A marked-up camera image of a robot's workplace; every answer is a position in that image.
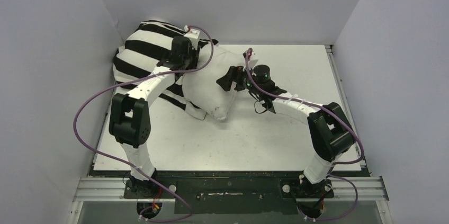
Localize white pillow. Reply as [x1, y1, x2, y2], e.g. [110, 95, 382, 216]
[184, 46, 255, 122]

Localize black white striped pillowcase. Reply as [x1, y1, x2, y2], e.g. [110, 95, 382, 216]
[113, 20, 206, 120]

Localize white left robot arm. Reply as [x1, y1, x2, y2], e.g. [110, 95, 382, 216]
[109, 31, 200, 198]

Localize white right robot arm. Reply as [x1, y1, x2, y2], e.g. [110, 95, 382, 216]
[216, 65, 356, 196]

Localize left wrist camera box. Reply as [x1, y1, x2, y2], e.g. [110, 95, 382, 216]
[184, 25, 201, 46]

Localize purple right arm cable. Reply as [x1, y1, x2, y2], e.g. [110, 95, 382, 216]
[243, 48, 367, 166]

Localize black metal base rail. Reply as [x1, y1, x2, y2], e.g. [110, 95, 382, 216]
[74, 171, 389, 215]

